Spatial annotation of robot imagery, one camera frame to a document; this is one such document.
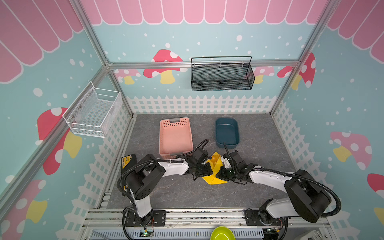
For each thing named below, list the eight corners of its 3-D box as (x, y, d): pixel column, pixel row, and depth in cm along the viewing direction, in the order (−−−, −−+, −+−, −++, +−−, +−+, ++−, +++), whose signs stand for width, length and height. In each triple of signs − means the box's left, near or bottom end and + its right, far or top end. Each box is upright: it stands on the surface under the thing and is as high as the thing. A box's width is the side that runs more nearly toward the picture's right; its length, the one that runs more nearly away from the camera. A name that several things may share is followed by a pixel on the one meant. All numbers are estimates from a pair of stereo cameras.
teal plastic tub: (216, 148, 103) (217, 143, 99) (214, 122, 118) (214, 117, 114) (241, 147, 103) (242, 143, 99) (235, 122, 118) (236, 117, 114)
